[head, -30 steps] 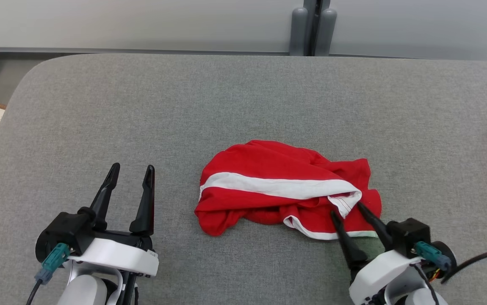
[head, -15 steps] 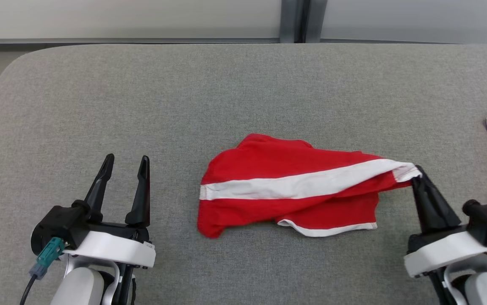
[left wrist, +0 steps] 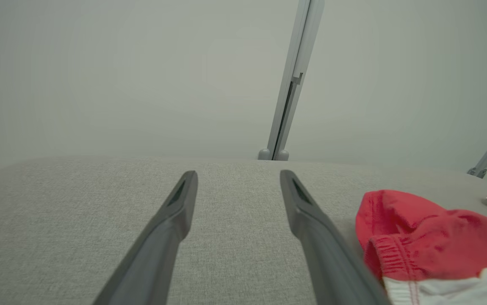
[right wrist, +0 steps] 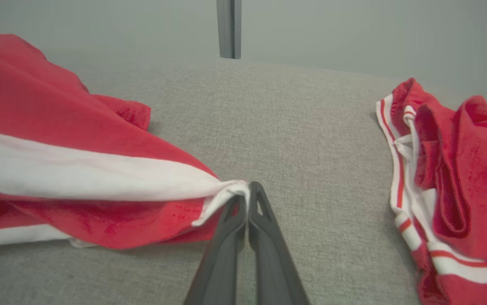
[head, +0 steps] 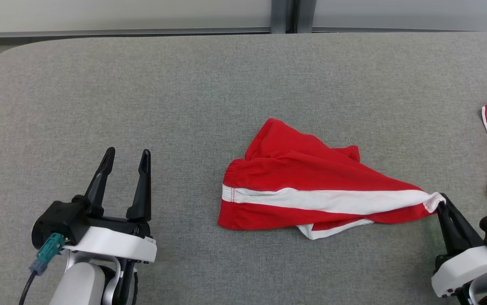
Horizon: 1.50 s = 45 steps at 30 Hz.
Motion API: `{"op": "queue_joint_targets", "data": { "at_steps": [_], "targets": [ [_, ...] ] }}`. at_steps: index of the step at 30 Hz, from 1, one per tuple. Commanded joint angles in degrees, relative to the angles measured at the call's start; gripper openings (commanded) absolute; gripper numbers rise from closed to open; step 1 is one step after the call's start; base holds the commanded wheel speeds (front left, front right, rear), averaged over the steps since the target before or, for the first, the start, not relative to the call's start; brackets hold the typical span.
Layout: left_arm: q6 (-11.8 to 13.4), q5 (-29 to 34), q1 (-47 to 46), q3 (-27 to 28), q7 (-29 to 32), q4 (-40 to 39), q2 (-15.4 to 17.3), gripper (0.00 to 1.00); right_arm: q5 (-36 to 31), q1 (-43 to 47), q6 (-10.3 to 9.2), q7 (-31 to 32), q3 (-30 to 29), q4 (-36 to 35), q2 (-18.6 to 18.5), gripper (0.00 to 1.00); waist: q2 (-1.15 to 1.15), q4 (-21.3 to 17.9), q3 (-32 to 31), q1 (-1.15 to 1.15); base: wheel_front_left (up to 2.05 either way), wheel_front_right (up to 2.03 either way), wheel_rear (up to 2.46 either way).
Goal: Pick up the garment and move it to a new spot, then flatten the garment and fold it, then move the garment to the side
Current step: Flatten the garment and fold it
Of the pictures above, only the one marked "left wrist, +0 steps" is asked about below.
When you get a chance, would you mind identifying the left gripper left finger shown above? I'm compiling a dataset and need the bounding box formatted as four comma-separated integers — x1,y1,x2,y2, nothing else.
92,170,199,305

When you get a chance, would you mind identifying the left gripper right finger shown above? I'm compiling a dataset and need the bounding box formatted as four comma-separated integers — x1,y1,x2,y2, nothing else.
279,169,392,305

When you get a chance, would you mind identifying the red garment with white trim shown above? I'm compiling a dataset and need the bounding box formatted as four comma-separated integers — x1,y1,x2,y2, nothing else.
355,189,487,305

